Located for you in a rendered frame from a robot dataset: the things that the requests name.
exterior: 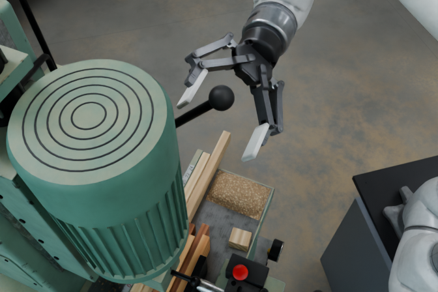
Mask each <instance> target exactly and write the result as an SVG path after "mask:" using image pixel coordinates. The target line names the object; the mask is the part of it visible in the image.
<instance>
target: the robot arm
mask: <svg viewBox="0 0 438 292"><path fill-rule="evenodd" d="M399 1H400V2H401V3H402V5H403V6H404V7H405V8H406V9H407V10H408V11H409V12H410V13H411V14H412V15H413V16H414V17H415V18H416V19H417V20H418V21H419V22H420V23H421V24H422V25H423V27H424V28H425V29H426V30H427V31H428V32H429V33H430V34H431V35H432V36H433V37H434V38H435V39H436V40H437V41H438V0H399ZM313 2H314V0H254V9H253V10H252V11H251V13H250V16H249V18H248V20H247V21H246V23H245V25H244V27H243V28H242V38H241V40H240V42H239V43H238V44H237V43H236V42H235V41H234V40H233V37H234V35H233V33H232V32H229V33H227V34H226V35H224V36H223V37H222V38H221V39H220V40H217V41H216V42H213V43H211V44H208V45H206V46H203V47H201V48H198V49H196V50H194V51H192V52H191V53H189V54H188V55H187V56H186V57H185V58H184V60H185V61H186V63H189V64H190V66H191V68H190V69H189V74H188V76H187V77H186V79H185V81H184V85H186V86H187V89H186V91H185V92H184V94H183V96H182V97H181V99H180V100H179V103H178V104H177V105H176V107H177V108H178V109H181V108H183V107H185V106H186V105H188V104H189V103H190V102H191V100H192V99H193V97H194V95H195V93H196V91H197V90H198V88H199V86H200V85H201V83H202V81H203V80H204V78H205V76H206V75H207V73H208V72H213V71H219V70H234V72H235V75H236V76H237V77H238V78H240V79H241V80H242V81H243V82H244V83H245V84H246V85H247V86H250V92H251V94H252V95H253V96H254V102H255V108H256V111H257V118H258V121H259V126H257V127H256V128H255V130H254V132H253V134H252V137H251V138H250V140H249V143H248V145H247V147H246V150H245V152H244V154H243V156H242V158H241V160H242V161H243V162H246V161H249V160H252V159H255V158H256V156H257V153H258V151H259V148H260V147H262V146H264V145H265V144H266V143H267V140H268V138H269V136H275V135H277V134H280V133H282V132H283V131H284V123H283V100H282V92H283V89H284V85H285V83H284V81H283V80H280V81H277V80H276V79H274V78H273V77H272V70H273V68H274V67H275V66H276V64H277V62H278V60H279V57H280V56H282V55H283V54H284V53H285V52H286V51H287V49H288V47H289V45H290V43H291V41H292V39H293V37H294V36H295V33H296V31H297V30H298V29H300V27H301V26H302V24H303V23H304V21H305V20H306V18H307V16H308V14H309V12H310V10H311V7H312V5H313ZM220 49H223V50H224V49H226V50H227V49H231V56H232V57H229V58H223V59H211V60H204V61H201V58H203V57H205V56H208V55H210V54H212V53H214V52H217V51H219V50H220ZM259 84H261V85H260V86H259V87H257V85H259ZM268 92H269V93H268ZM399 192H400V195H401V198H402V200H403V203H402V204H401V205H397V206H393V207H385V208H384V209H383V215H384V216H385V217H386V218H387V219H388V221H389V222H390V224H391V226H392V227H393V229H394V231H395V233H396V235H397V236H398V238H399V240H400V243H399V245H398V248H397V250H396V254H395V256H394V260H393V263H392V268H391V271H390V277H389V281H388V291H389V292H438V177H434V178H432V179H430V180H428V181H426V182H425V183H424V184H423V185H422V186H420V187H419V188H418V189H417V191H416V192H415V193H412V191H410V189H409V188H408V187H407V186H403V187H402V188H400V189H399Z"/></svg>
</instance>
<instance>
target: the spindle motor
mask: <svg viewBox="0 0 438 292"><path fill-rule="evenodd" d="M6 143H7V153H8V157H9V159H10V162H11V164H12V166H13V167H14V169H15V170H16V172H17V173H18V175H19V176H20V177H21V178H22V179H23V181H24V182H25V184H26V185H27V186H28V187H29V189H30V190H31V191H32V193H34V195H35V196H36V198H37V199H38V200H39V202H40V203H41V204H42V206H43V207H44V208H45V209H46V210H47V211H48V213H49V214H50V216H51V217H52V218H53V219H54V220H55V222H56V223H57V225H58V226H59V227H60V228H61V230H62V231H63V233H64V234H65V235H66V236H67V237H68V239H69V240H70V242H71V243H72V244H73V245H74V247H75V248H76V250H77V251H78V252H79V253H80V254H81V256H82V257H83V258H84V260H85V261H86V263H87V264H88V265H89V266H90V267H91V268H92V269H93V270H94V271H95V272H96V273H97V274H98V275H99V276H101V277H103V278H105V279H107V280H109V281H112V282H116V283H119V284H137V283H142V282H146V281H148V280H151V279H153V278H156V277H157V276H159V275H161V274H162V273H164V272H165V271H167V270H168V269H169V268H170V267H171V266H172V265H173V264H174V263H175V262H176V260H178V258H179V256H180V255H181V254H182V252H183V250H184V247H185V245H186V242H187V239H188V232H189V220H188V212H187V208H186V199H185V194H184V185H183V176H182V171H181V162H180V157H179V147H178V142H177V133H176V128H175V119H174V114H173V106H172V104H171V100H170V98H169V96H168V94H167V93H166V91H165V89H164V88H163V87H162V86H161V85H160V84H159V83H158V82H157V81H156V80H155V79H154V78H153V77H152V76H150V75H149V74H148V73H146V72H145V71H144V70H142V69H140V68H138V67H136V66H134V65H131V64H129V63H125V62H122V61H116V60H111V59H91V60H86V61H80V62H76V63H72V64H69V65H65V66H62V67H61V68H58V69H56V70H54V71H52V72H50V73H48V74H46V75H45V76H43V77H42V78H40V79H39V80H38V81H36V82H35V83H34V84H32V86H30V88H28V90H26V92H24V94H23V95H22V96H21V98H20V99H19V100H18V102H17V104H16V105H15V107H14V109H13V111H12V114H11V116H10V120H9V123H8V128H7V138H6Z"/></svg>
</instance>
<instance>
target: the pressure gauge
mask: <svg viewBox="0 0 438 292"><path fill-rule="evenodd" d="M283 246H284V242H283V241H280V240H278V239H274V241H273V244H272V246H271V248H269V249H268V250H267V255H268V259H269V260H271V261H274V262H278V260H279V257H280V254H281V251H282V248H283Z"/></svg>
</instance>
